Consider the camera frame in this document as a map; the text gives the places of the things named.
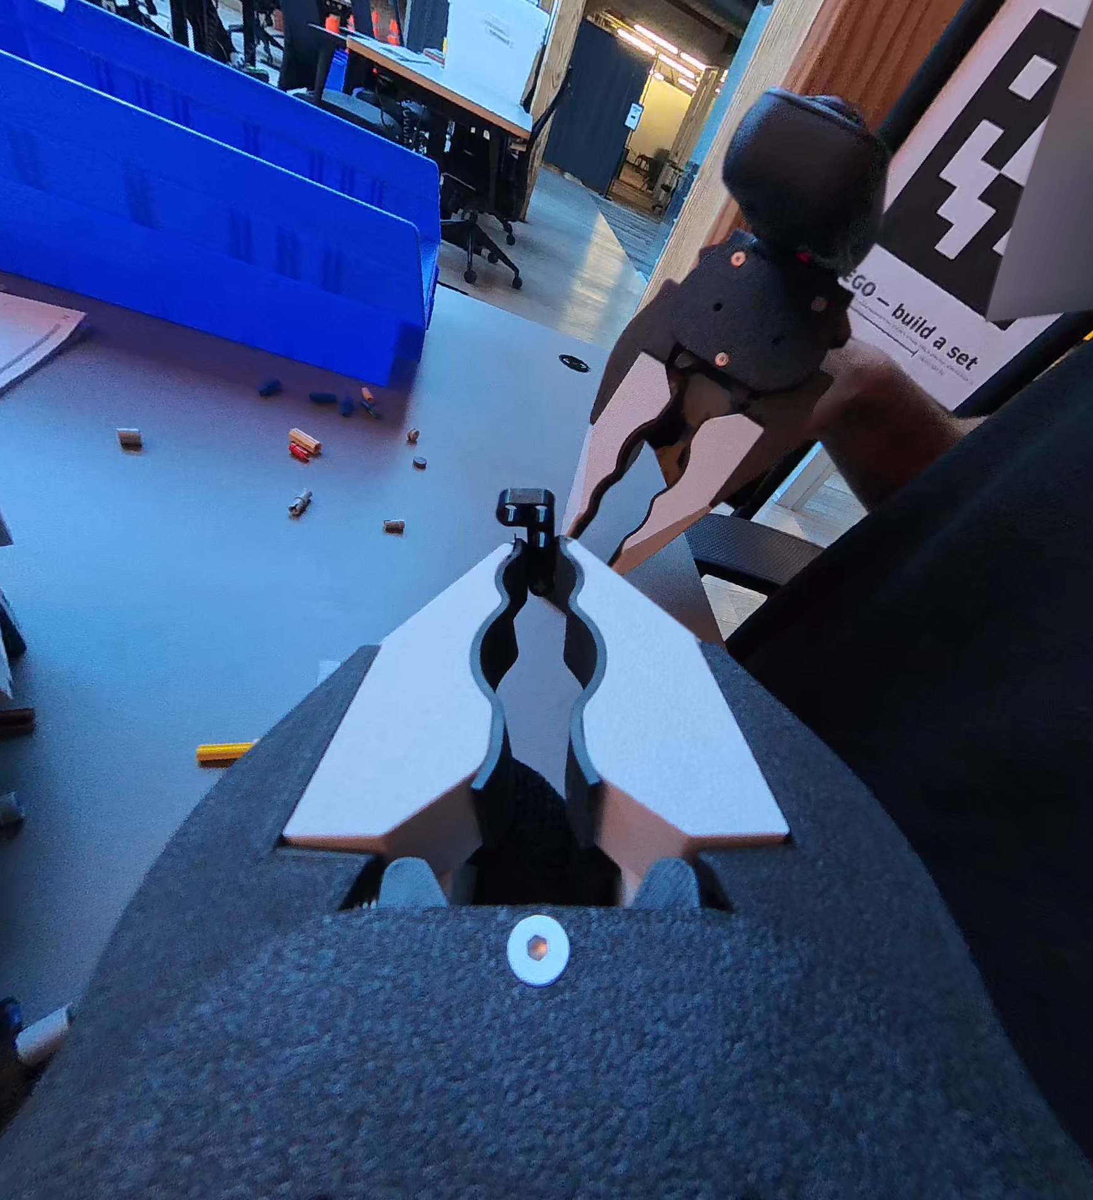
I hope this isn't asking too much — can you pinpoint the black framed task sign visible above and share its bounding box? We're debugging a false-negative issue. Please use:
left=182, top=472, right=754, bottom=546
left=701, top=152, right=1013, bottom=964
left=841, top=0, right=1093, bottom=413

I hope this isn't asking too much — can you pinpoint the white box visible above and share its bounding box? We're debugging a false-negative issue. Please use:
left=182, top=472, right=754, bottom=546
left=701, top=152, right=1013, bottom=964
left=442, top=0, right=553, bottom=83

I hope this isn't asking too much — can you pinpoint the black mesh office chair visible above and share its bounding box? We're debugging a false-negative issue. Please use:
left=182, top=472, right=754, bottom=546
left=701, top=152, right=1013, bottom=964
left=685, top=509, right=825, bottom=598

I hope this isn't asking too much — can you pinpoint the white instruction booklet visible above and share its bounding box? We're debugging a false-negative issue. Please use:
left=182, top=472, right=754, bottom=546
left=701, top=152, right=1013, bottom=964
left=0, top=277, right=90, bottom=435

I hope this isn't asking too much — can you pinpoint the wooden top desk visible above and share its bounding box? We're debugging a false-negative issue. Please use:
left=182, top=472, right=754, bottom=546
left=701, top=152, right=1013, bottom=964
left=342, top=30, right=534, bottom=193

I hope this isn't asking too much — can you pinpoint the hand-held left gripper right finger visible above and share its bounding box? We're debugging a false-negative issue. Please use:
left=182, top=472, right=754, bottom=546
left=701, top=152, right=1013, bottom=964
left=560, top=539, right=791, bottom=887

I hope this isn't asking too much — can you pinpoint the dark partition curtain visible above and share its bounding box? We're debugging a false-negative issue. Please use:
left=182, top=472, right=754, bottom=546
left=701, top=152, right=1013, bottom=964
left=543, top=19, right=656, bottom=195

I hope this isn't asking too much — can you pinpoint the blue plastic bin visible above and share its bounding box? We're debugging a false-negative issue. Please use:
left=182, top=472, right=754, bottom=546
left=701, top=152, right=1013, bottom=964
left=0, top=26, right=442, bottom=387
left=0, top=0, right=442, bottom=245

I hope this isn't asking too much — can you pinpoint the slim wooden post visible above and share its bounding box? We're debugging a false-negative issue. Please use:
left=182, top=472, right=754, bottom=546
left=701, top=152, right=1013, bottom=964
left=520, top=0, right=587, bottom=223

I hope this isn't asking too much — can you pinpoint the wide wooden post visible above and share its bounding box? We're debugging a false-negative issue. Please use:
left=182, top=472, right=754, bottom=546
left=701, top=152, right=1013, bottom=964
left=638, top=0, right=967, bottom=312

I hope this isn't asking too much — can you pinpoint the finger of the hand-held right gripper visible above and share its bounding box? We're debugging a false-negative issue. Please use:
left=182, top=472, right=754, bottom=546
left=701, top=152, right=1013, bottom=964
left=608, top=410, right=764, bottom=575
left=562, top=348, right=681, bottom=541

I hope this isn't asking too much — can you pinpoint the black L-shaped lego beam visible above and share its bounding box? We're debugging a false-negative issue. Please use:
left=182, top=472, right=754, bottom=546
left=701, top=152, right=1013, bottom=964
left=493, top=486, right=559, bottom=598

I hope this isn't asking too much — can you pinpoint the person's right forearm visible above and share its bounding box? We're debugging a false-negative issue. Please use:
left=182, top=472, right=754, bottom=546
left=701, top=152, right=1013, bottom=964
left=850, top=360, right=986, bottom=514

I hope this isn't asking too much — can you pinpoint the person's right hand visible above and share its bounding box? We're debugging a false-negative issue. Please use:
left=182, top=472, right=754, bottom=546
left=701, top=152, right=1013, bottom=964
left=812, top=339, right=903, bottom=451

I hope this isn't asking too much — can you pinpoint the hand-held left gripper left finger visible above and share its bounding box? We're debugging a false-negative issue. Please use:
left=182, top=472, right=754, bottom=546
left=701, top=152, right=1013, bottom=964
left=282, top=539, right=521, bottom=887

